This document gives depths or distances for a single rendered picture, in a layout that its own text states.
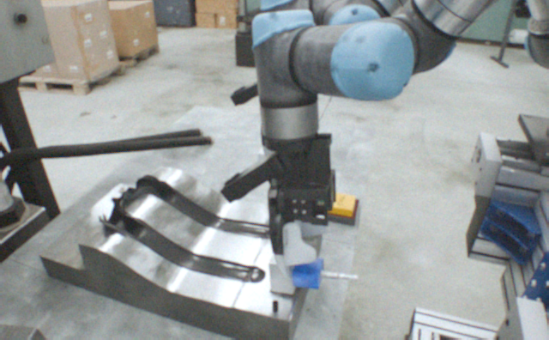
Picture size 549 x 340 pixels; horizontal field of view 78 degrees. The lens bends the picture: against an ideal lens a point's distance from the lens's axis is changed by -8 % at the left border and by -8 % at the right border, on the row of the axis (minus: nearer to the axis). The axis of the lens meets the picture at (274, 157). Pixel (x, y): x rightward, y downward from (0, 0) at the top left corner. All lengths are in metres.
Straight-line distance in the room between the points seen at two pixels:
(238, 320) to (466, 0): 0.53
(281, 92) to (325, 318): 0.41
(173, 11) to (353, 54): 7.31
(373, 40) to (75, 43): 4.10
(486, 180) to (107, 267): 0.75
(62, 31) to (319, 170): 4.08
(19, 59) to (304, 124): 0.91
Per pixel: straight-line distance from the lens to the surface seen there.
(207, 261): 0.67
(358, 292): 1.79
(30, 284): 0.87
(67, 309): 0.79
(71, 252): 0.80
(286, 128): 0.45
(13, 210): 1.05
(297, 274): 0.57
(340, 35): 0.37
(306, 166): 0.48
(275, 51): 0.43
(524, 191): 0.89
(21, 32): 1.20
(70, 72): 4.52
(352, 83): 0.36
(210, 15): 7.36
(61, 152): 1.04
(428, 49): 0.46
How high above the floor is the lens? 1.36
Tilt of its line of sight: 30 degrees down
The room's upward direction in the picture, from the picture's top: straight up
